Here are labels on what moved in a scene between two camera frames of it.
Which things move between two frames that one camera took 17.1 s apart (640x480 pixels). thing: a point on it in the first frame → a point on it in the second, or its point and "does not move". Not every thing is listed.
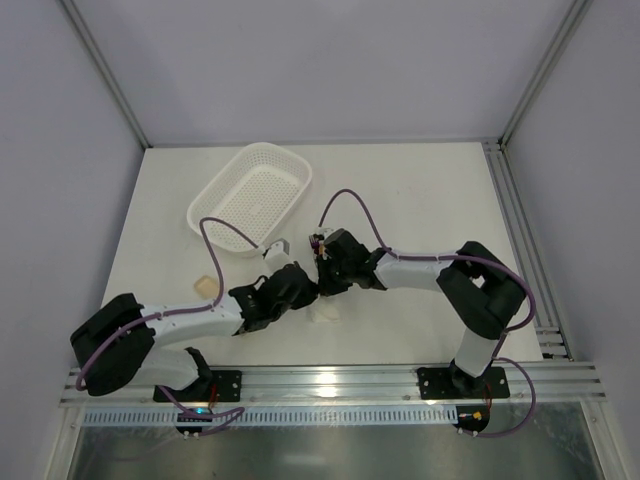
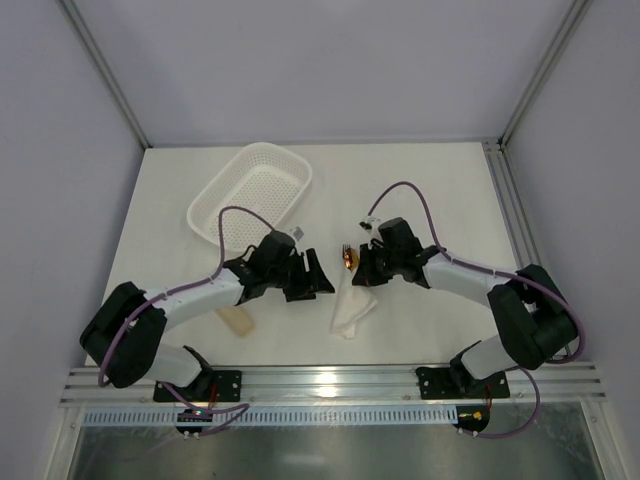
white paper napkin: [324, 313] → [351, 304]
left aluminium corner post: [106, 71] does not move
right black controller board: [473, 418] does not move
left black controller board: [194, 429] does not move
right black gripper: [326, 279] → [377, 265]
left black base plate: [220, 386] does not move
